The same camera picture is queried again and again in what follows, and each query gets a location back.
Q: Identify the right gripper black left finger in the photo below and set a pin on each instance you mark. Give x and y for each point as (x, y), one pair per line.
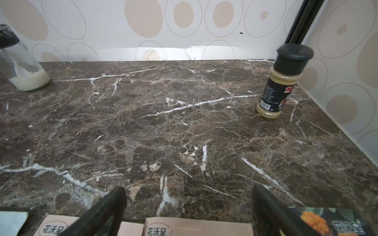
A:
(103, 219)

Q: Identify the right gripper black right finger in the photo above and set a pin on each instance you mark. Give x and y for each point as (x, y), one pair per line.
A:
(273, 218)

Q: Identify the orange marigold seed packet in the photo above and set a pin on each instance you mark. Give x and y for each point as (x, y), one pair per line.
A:
(334, 221)

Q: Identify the pink illustrated sunflower seed packet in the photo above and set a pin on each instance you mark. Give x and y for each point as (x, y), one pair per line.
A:
(53, 225)

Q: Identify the dark spice bottle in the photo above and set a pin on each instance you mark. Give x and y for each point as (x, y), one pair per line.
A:
(286, 71)

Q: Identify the small glass jar black lid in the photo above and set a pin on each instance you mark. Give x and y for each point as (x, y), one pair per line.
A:
(18, 65)

